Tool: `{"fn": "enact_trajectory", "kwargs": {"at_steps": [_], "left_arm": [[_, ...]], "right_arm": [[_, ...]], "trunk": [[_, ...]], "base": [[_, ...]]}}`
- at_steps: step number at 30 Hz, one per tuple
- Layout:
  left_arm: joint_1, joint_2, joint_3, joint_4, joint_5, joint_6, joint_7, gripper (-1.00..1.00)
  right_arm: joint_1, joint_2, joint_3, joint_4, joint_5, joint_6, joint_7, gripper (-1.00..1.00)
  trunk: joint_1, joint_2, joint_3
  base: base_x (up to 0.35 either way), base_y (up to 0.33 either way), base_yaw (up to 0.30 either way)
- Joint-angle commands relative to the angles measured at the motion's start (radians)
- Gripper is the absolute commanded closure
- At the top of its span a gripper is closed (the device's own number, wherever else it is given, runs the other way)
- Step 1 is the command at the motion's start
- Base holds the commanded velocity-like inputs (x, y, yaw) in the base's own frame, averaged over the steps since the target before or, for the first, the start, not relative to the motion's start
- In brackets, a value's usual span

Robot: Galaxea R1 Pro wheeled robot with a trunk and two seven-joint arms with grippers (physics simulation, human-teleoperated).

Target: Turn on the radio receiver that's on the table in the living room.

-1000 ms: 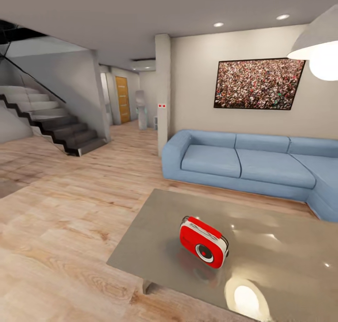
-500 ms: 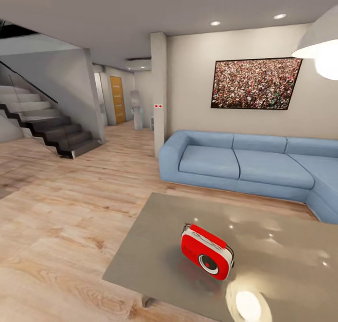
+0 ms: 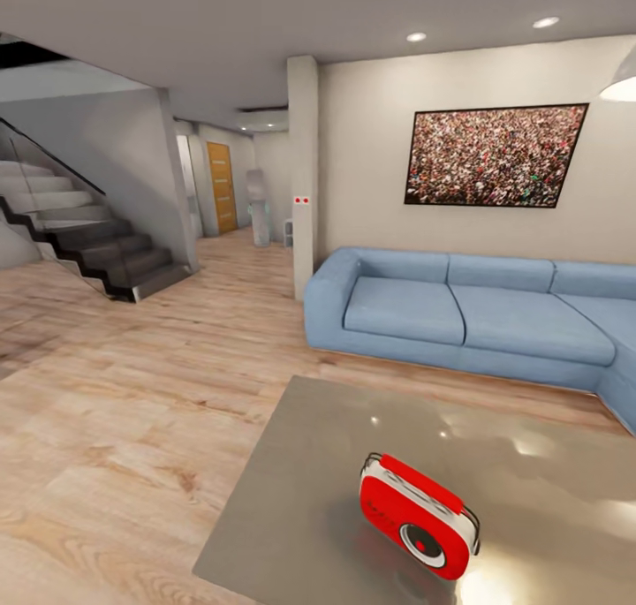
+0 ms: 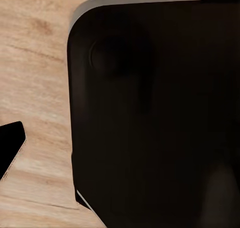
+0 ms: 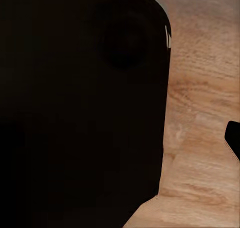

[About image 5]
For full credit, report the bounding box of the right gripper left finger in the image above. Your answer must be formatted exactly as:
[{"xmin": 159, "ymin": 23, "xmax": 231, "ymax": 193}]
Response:
[{"xmin": 0, "ymin": 121, "xmax": 26, "ymax": 180}]

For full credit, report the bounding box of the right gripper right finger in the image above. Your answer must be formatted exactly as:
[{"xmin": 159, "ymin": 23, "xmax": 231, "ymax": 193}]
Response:
[{"xmin": 224, "ymin": 121, "xmax": 240, "ymax": 160}]

